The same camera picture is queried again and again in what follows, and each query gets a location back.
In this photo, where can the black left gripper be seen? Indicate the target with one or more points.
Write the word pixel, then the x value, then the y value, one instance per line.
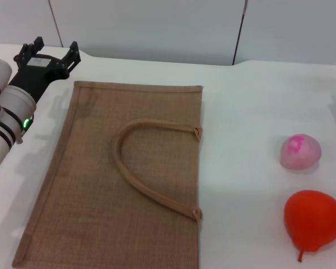
pixel 40 71

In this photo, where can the pink toy peach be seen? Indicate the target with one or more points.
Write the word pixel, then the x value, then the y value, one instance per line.
pixel 299 152

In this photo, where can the brown jute handbag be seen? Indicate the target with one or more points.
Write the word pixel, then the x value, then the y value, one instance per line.
pixel 100 173

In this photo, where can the orange toy fruit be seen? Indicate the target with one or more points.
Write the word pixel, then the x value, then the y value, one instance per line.
pixel 313 221

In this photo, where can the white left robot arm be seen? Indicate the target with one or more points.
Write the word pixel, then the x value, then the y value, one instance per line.
pixel 8 112

